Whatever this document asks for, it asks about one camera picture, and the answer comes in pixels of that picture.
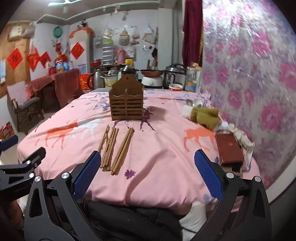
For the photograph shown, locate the red diamond paper decoration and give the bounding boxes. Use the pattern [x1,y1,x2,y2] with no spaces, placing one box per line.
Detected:
[70,42,84,60]
[7,47,23,70]
[39,51,52,68]

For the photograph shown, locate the white refrigerator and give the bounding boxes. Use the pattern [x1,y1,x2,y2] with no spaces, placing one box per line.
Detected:
[69,29,94,75]

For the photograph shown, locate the frying pan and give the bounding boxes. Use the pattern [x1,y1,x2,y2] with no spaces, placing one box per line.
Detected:
[140,69,163,76]

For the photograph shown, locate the pink deer print tablecloth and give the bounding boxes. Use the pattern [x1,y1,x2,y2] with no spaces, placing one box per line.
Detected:
[17,89,260,212]

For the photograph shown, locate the striped stacked food container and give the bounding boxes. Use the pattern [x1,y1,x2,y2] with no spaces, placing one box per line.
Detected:
[101,38,114,65]

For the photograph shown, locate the olive green plush glove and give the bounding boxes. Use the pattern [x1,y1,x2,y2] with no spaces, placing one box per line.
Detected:
[191,107,221,130]

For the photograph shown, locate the pale rice cooker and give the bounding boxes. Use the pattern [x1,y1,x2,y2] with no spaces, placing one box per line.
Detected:
[141,75,164,90]

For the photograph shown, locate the brown wooden box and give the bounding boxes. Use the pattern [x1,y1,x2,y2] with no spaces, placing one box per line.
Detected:
[215,133,245,173]

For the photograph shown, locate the pink floral plastic sheet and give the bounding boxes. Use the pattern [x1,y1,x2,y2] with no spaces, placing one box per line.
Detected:
[200,0,296,202]

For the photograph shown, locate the side table with red cloth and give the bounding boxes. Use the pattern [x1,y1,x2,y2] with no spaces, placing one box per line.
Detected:
[25,68,81,109]

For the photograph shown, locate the steel cooking pot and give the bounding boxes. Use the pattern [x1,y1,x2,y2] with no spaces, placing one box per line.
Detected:
[104,74,119,88]

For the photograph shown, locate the dark clothing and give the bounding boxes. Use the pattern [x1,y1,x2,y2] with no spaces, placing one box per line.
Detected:
[76,199,204,241]

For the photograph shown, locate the small yellow oil bottle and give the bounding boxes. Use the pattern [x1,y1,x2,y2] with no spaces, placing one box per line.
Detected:
[55,56,65,73]

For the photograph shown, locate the red carton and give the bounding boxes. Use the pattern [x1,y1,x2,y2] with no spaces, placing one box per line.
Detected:
[0,122,16,139]

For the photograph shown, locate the white garment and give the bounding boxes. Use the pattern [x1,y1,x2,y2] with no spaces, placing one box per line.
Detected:
[179,202,207,234]

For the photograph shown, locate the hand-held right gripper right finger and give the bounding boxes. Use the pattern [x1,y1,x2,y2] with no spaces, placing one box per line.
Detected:
[194,149,272,241]

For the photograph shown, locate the brown wooden chopstick holder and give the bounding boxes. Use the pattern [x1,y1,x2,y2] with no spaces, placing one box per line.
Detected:
[109,74,144,121]

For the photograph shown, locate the dark red curtain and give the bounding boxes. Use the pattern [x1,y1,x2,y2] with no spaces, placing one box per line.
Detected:
[182,0,204,67]

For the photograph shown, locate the large clear oil bottle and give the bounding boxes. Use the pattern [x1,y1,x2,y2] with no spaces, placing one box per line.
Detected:
[184,66,201,93]

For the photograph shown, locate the black silver pressure cooker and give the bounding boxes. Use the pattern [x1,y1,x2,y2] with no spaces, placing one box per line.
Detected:
[163,64,187,90]

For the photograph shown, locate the bunch of wooden chopsticks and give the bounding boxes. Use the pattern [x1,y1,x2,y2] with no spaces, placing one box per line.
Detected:
[97,125,135,175]

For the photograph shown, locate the crumpled red hanging decoration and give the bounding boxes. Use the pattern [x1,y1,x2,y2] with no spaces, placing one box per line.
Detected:
[27,47,41,71]

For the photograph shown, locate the orange arched decoration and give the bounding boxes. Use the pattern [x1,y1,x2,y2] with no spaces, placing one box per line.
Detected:
[69,27,96,39]

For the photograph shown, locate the white fluffy cloth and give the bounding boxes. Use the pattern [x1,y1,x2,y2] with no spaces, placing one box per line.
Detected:
[181,105,193,120]

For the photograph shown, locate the orange box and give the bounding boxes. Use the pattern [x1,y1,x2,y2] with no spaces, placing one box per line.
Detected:
[80,74,93,91]

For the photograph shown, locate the dark sauce bottle yellow cap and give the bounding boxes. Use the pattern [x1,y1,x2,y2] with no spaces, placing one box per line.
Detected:
[122,59,137,77]

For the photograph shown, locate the pink thermos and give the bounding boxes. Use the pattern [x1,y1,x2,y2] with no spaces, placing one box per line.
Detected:
[116,47,126,65]

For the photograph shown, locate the steel kettle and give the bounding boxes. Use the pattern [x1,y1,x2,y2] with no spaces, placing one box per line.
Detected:
[87,71,105,91]

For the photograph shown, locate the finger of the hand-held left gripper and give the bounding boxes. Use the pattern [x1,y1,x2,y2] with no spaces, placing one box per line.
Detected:
[0,135,19,152]
[0,147,47,195]

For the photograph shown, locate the dark chair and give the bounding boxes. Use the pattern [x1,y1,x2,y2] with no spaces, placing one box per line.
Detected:
[6,82,45,135]

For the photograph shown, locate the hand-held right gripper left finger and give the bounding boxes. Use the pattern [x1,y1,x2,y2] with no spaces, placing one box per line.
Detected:
[23,151,102,241]

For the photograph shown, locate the beige hanging bag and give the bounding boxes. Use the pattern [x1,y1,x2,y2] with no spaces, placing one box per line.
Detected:
[119,29,130,45]

